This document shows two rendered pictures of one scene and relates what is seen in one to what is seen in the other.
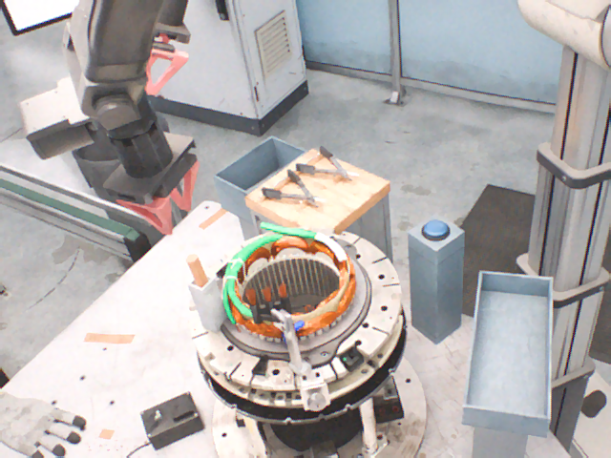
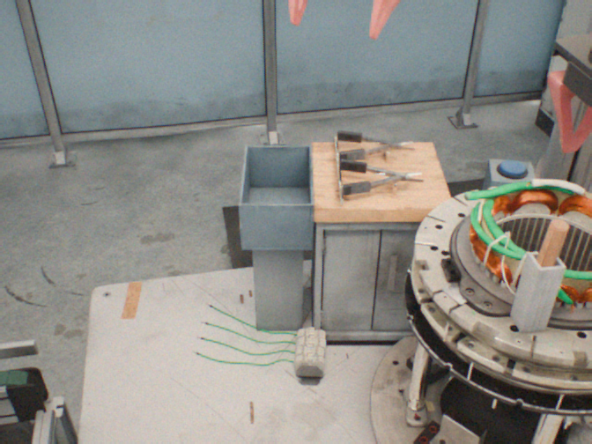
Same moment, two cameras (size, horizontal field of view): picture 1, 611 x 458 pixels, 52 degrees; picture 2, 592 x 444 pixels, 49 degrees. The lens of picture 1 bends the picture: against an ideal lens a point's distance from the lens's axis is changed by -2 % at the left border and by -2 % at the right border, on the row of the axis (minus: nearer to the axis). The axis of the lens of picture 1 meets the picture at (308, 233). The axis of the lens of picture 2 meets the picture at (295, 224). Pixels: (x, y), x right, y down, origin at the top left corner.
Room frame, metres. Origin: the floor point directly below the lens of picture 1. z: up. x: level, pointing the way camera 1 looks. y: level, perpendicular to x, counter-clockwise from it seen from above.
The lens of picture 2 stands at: (0.52, 0.70, 1.60)
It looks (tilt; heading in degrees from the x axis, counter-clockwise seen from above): 37 degrees down; 310
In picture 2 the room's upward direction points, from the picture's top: straight up
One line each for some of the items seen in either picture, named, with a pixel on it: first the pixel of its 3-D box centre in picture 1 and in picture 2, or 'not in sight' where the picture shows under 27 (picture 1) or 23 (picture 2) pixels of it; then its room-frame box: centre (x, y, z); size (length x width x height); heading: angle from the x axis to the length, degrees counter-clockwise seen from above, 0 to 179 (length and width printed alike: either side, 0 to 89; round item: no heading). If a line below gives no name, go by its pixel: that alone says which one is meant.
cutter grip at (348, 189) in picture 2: (271, 193); (356, 188); (0.94, 0.05, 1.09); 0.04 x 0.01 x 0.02; 55
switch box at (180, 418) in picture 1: (171, 419); not in sight; (0.69, 0.31, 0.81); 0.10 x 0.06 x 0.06; 108
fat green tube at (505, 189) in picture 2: (304, 237); (519, 189); (0.73, 0.01, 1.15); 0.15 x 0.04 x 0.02; 46
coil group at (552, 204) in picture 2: (325, 253); (535, 203); (0.72, -0.02, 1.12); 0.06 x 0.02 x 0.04; 46
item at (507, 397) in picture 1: (504, 395); not in sight; (0.55, -0.25, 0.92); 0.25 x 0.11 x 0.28; 157
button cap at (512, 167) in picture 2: (435, 228); (513, 167); (0.82, -0.22, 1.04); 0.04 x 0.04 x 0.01
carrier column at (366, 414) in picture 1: (366, 415); not in sight; (0.57, -0.04, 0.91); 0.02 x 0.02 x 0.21
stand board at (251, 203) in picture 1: (317, 194); (377, 179); (0.96, -0.03, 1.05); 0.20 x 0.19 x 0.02; 40
